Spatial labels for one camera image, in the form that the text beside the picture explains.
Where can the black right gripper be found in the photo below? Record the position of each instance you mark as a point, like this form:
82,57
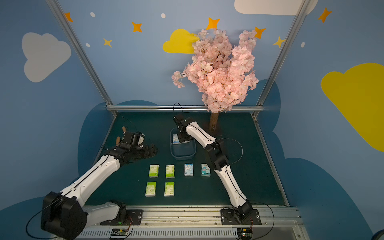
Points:
183,137

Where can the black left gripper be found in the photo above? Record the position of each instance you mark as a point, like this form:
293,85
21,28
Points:
148,150

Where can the white blue dog tissue pack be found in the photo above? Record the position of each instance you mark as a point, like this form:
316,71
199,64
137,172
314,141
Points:
176,140

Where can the green tissue pack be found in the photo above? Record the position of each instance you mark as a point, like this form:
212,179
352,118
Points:
154,171
151,189
170,171
169,189

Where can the white blue elephant tissue pack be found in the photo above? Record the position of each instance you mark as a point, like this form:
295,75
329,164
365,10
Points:
188,170

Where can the blue monster tissue pack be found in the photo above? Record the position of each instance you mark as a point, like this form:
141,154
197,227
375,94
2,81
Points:
205,170

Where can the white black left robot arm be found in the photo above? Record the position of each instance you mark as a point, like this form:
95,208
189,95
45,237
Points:
65,215

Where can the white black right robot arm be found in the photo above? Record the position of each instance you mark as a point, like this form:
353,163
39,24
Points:
189,129

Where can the blue plastic storage box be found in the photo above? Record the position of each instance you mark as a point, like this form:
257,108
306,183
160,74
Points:
182,151

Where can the brown artificial tree trunk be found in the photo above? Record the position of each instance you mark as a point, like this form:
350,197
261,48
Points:
213,122

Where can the pink blossom tree crown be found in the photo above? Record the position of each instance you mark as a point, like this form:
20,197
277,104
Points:
224,74

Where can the aluminium frame rail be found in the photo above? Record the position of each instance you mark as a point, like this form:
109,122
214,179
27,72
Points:
126,108

